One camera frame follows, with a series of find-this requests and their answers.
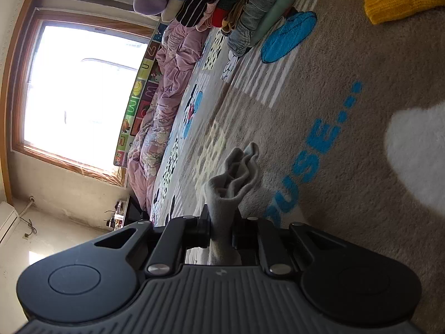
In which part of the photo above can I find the printed cartoon blanket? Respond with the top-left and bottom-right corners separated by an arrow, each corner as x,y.
149,0 -> 445,321

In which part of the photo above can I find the dark power cable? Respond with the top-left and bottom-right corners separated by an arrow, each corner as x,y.
19,196 -> 38,240

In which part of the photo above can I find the stack of folded clothes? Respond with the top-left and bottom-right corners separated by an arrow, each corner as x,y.
133,0 -> 314,57

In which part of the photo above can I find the white quilted baby garment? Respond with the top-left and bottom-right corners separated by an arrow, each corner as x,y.
203,143 -> 260,267

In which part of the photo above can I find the pink duvet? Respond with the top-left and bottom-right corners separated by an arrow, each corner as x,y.
127,21 -> 213,213

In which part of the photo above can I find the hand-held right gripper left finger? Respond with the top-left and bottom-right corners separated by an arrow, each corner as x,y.
93,205 -> 211,277

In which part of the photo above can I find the colourful alphabet play mat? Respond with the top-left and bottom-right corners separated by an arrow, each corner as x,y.
113,24 -> 166,168

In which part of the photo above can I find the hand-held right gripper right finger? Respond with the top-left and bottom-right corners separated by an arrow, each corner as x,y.
232,216 -> 335,276

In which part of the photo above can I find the window with wooden frame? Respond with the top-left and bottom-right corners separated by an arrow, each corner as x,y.
12,10 -> 158,179

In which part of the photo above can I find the small cluttered side table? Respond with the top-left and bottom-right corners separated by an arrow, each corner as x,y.
104,195 -> 131,232

